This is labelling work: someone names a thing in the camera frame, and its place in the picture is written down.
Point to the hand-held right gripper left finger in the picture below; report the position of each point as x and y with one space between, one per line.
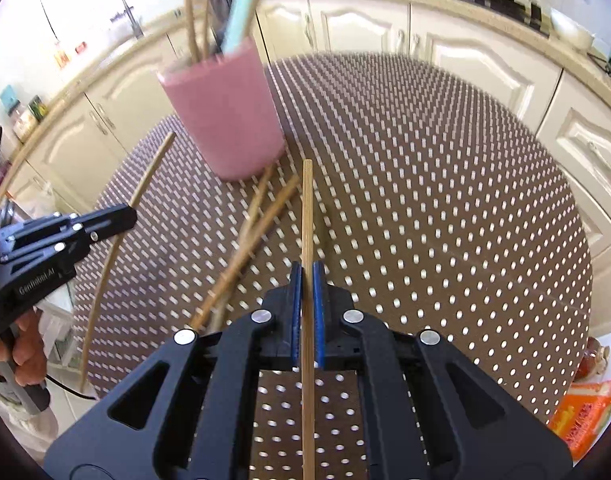
295 310

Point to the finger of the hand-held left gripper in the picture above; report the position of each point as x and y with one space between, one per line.
105 222

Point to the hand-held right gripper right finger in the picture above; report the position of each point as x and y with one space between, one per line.
319 310

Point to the bamboo chopstick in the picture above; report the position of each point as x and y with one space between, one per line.
255 240
258 200
153 175
308 210
189 15

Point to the pink cup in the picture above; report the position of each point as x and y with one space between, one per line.
230 120

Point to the light blue utensil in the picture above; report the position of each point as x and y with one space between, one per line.
245 5

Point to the person's left hand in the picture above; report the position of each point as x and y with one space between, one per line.
30 350

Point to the dark green bottle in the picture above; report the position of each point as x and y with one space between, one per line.
38 107

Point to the teal lid jar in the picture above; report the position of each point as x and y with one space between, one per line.
16 115

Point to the brown patterned tablecloth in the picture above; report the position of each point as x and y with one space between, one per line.
435 185

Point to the orange bottle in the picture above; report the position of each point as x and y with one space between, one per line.
60 55

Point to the metal sink faucet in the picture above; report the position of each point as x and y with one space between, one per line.
130 15

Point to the orange plastic bag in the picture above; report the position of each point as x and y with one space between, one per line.
585 420

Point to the cream kitchen cabinets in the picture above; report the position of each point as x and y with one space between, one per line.
465 55

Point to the beige kitchen countertop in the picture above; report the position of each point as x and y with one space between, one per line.
575 57

